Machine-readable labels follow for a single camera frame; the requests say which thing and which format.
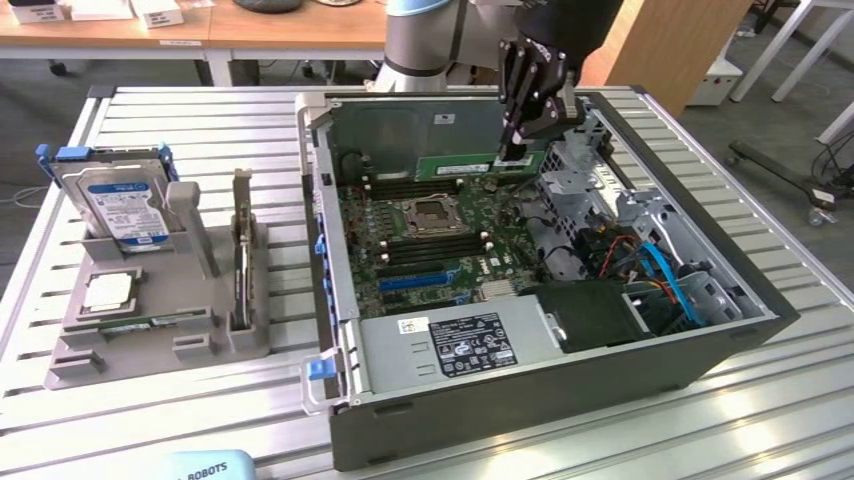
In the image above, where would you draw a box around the blue expansion slot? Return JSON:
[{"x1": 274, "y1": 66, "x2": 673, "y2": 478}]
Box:
[{"x1": 376, "y1": 270, "x2": 458, "y2": 293}]

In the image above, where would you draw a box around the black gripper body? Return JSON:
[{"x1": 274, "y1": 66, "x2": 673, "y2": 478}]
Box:
[{"x1": 496, "y1": 35, "x2": 579, "y2": 111}]

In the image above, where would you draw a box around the graphics card with metal bracket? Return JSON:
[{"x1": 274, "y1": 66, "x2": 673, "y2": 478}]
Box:
[{"x1": 228, "y1": 167, "x2": 260, "y2": 333}]

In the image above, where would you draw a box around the light blue teach pendant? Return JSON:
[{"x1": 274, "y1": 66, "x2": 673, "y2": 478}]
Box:
[{"x1": 161, "y1": 449, "x2": 260, "y2": 480}]

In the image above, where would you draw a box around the blue data wire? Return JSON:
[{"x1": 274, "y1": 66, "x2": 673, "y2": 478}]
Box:
[{"x1": 637, "y1": 240, "x2": 695, "y2": 326}]

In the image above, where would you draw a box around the white cable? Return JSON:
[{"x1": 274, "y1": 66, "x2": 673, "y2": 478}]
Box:
[{"x1": 0, "y1": 183, "x2": 48, "y2": 206}]

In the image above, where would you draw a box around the black wheeled stand base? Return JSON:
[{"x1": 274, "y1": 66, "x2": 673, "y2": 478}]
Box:
[{"x1": 724, "y1": 139, "x2": 854, "y2": 224}]

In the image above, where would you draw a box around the green motherboard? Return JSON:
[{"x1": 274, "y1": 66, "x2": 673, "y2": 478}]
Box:
[{"x1": 330, "y1": 172, "x2": 559, "y2": 320}]

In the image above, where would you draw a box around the small silver heatsink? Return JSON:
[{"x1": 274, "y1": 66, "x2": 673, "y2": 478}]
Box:
[{"x1": 476, "y1": 278, "x2": 521, "y2": 300}]

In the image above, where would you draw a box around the metal disk bay cage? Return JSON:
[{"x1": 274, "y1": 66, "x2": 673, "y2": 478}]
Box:
[{"x1": 532, "y1": 94, "x2": 779, "y2": 337}]

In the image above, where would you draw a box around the metal CPU socket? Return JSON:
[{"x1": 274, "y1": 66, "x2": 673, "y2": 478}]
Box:
[{"x1": 394, "y1": 191, "x2": 468, "y2": 239}]

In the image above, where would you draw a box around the white table frame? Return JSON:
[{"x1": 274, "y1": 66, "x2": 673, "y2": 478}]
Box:
[{"x1": 727, "y1": 0, "x2": 854, "y2": 146}]

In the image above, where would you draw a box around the blue case latch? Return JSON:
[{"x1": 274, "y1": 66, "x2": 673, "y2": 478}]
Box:
[{"x1": 302, "y1": 349, "x2": 334, "y2": 384}]

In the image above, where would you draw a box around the black fan shroud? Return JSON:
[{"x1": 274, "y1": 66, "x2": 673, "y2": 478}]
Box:
[{"x1": 519, "y1": 279, "x2": 652, "y2": 354}]

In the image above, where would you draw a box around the grey parts rack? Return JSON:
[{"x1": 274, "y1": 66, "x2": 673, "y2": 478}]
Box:
[{"x1": 42, "y1": 167, "x2": 272, "y2": 392}]

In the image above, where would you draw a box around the open black PC case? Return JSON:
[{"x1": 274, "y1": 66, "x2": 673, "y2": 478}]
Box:
[{"x1": 293, "y1": 89, "x2": 803, "y2": 473}]

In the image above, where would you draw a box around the hard disk with blue carrier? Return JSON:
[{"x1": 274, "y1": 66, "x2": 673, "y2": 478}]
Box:
[{"x1": 34, "y1": 141, "x2": 180, "y2": 253}]

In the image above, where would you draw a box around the wooden desk with white frame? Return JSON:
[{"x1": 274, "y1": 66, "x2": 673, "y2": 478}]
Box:
[{"x1": 0, "y1": 0, "x2": 392, "y2": 89}]

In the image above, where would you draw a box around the black RAM slot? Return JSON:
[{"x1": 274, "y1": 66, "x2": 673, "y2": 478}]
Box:
[
  {"x1": 362, "y1": 178, "x2": 461, "y2": 202},
  {"x1": 376, "y1": 230, "x2": 496, "y2": 266}
]

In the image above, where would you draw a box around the silver CPU chip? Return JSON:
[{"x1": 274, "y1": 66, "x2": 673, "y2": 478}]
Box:
[{"x1": 77, "y1": 270, "x2": 145, "y2": 317}]

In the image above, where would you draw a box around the green RAM stick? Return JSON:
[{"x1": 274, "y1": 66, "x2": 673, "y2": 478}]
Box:
[
  {"x1": 97, "y1": 310, "x2": 209, "y2": 333},
  {"x1": 413, "y1": 151, "x2": 543, "y2": 183}
]

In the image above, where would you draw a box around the white cardboard box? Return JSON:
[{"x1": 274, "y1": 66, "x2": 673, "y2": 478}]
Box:
[
  {"x1": 128, "y1": 0, "x2": 188, "y2": 30},
  {"x1": 10, "y1": 0, "x2": 73, "y2": 25},
  {"x1": 69, "y1": 0, "x2": 136, "y2": 22}
]

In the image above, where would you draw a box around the wooden panel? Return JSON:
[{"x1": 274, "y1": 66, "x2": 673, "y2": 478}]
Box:
[{"x1": 577, "y1": 0, "x2": 737, "y2": 119}]

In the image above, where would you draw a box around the grey power supply unit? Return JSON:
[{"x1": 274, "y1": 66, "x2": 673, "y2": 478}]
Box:
[{"x1": 345, "y1": 293, "x2": 568, "y2": 396}]

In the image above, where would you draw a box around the white cabinet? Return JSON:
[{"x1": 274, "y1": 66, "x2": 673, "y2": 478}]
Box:
[{"x1": 684, "y1": 48, "x2": 744, "y2": 107}]

